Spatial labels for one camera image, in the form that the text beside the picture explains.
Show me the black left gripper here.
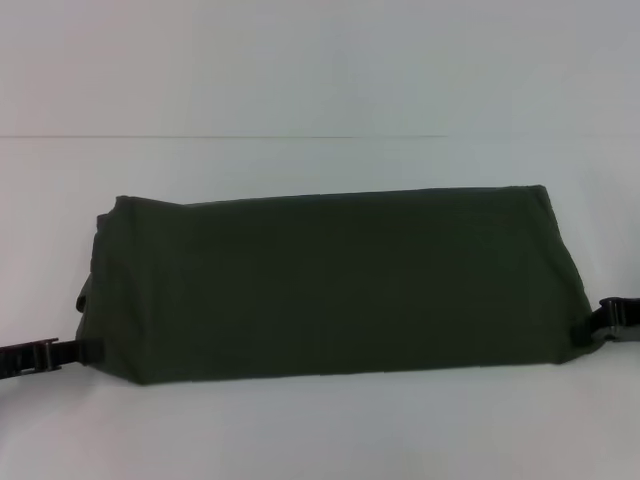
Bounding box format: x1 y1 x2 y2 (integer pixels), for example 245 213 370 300
0 338 105 382

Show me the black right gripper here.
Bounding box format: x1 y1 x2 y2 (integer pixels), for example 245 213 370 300
571 296 640 347

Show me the dark green t-shirt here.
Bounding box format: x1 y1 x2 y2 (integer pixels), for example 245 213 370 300
74 183 585 390

